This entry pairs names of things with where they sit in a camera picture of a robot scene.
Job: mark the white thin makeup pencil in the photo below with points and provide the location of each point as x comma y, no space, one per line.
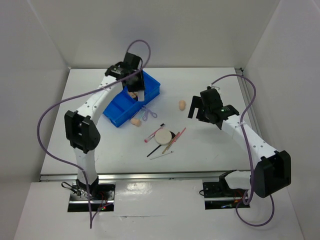
161,155

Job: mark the beige makeup sponge egg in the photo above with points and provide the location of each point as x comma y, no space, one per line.
182,105

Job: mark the blue divided plastic bin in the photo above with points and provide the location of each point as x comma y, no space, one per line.
123,107

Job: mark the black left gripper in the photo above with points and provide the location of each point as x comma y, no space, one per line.
140,86

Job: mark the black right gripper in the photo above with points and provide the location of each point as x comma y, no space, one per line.
196,103

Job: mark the mint green white tube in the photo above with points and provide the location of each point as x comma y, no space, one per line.
141,95

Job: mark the pink brow comb brush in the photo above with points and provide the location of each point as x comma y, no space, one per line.
146,140

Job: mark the round cream powder puff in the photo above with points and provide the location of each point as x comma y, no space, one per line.
163,136

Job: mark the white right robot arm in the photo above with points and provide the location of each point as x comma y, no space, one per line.
270,169

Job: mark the small beige makeup sponge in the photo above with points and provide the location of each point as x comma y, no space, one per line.
136,122

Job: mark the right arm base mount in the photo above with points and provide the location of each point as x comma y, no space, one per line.
218,195

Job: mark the aluminium rail front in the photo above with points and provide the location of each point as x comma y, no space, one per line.
145,176

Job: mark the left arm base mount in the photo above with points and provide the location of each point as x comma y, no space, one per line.
102,200

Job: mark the long pink makeup brush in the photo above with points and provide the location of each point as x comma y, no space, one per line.
179,134

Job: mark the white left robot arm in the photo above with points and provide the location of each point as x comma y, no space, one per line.
81,125

